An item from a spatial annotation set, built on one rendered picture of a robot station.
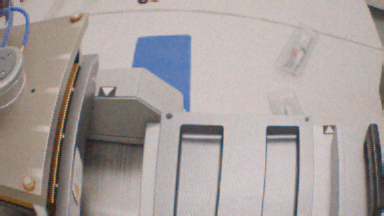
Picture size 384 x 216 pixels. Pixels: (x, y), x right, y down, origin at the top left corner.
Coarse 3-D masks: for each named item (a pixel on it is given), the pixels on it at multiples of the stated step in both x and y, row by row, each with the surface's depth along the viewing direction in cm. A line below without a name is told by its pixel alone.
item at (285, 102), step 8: (272, 96) 102; (280, 96) 102; (288, 96) 102; (296, 96) 102; (272, 104) 101; (280, 104) 101; (288, 104) 101; (296, 104) 101; (280, 112) 99; (288, 112) 99; (296, 112) 99
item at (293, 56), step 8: (304, 24) 119; (296, 32) 117; (304, 32) 117; (312, 32) 117; (288, 40) 114; (296, 40) 114; (304, 40) 115; (312, 40) 115; (288, 48) 112; (296, 48) 112; (304, 48) 113; (280, 56) 110; (288, 56) 110; (296, 56) 110; (304, 56) 111; (280, 64) 108; (288, 64) 108; (296, 64) 109; (296, 72) 107
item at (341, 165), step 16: (320, 128) 68; (336, 128) 63; (352, 128) 68; (144, 144) 67; (320, 144) 66; (336, 144) 62; (352, 144) 66; (144, 160) 65; (320, 160) 64; (336, 160) 60; (352, 160) 64; (368, 160) 63; (144, 176) 64; (320, 176) 62; (336, 176) 59; (352, 176) 62; (368, 176) 61; (144, 192) 62; (320, 192) 61; (336, 192) 57; (352, 192) 60; (368, 192) 59; (144, 208) 60; (320, 208) 59; (336, 208) 55; (352, 208) 58; (368, 208) 57
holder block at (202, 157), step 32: (160, 128) 65; (192, 128) 66; (224, 128) 65; (256, 128) 65; (288, 128) 66; (160, 160) 62; (192, 160) 64; (224, 160) 62; (256, 160) 62; (288, 160) 64; (160, 192) 59; (192, 192) 61; (224, 192) 59; (256, 192) 59; (288, 192) 60
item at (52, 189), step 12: (72, 72) 62; (72, 84) 61; (72, 96) 61; (60, 108) 58; (60, 120) 57; (60, 132) 55; (60, 144) 55; (60, 156) 54; (48, 180) 50; (48, 192) 49; (0, 204) 51; (12, 204) 51; (24, 204) 50; (48, 204) 49
